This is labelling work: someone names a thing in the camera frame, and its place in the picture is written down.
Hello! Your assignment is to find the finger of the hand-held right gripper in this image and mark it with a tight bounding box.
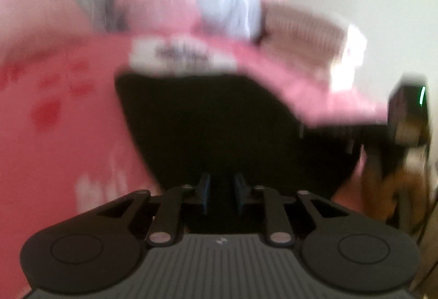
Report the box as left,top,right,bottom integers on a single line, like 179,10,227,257
299,124,359,154

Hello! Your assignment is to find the person's right hand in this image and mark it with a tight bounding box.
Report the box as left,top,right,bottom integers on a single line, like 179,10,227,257
361,151,429,228

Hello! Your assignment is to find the black garment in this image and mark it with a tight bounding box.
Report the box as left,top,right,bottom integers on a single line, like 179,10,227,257
114,73,363,217

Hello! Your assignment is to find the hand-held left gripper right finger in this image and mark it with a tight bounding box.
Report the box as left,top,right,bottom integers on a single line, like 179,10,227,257
234,172,349,247

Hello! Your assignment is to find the pink folded towel stack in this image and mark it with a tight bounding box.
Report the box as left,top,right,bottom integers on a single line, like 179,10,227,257
263,2,368,94

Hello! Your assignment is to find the pink floral bedsheet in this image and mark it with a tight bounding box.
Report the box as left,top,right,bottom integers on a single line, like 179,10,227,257
0,33,391,299

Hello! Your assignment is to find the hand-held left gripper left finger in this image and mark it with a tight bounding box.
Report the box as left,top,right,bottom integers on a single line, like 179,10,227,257
97,172,211,247

